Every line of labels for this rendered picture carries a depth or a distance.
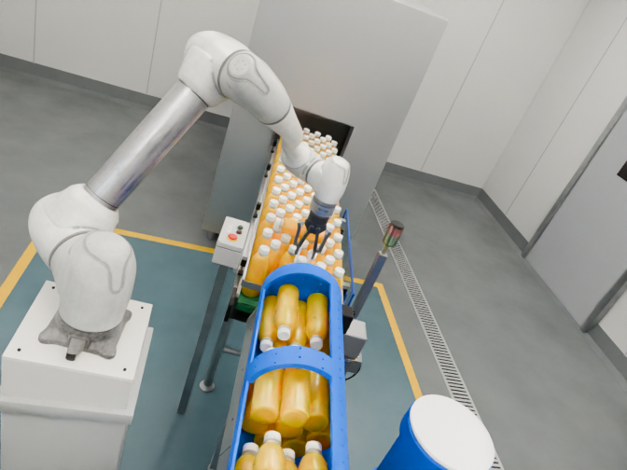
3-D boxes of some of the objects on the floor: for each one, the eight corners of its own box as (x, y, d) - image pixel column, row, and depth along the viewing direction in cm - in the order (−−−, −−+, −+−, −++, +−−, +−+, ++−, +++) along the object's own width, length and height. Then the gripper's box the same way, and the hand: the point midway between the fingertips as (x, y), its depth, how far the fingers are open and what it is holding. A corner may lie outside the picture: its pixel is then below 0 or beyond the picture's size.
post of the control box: (176, 412, 243) (222, 253, 194) (178, 406, 246) (224, 247, 197) (184, 414, 243) (232, 255, 194) (187, 407, 247) (233, 250, 198)
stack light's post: (301, 413, 267) (379, 255, 214) (302, 407, 271) (379, 250, 217) (309, 415, 268) (387, 257, 214) (309, 408, 271) (386, 252, 218)
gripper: (298, 209, 172) (279, 262, 183) (342, 223, 174) (321, 275, 186) (299, 200, 179) (281, 252, 190) (341, 214, 181) (321, 264, 192)
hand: (303, 256), depth 186 cm, fingers closed on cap, 4 cm apart
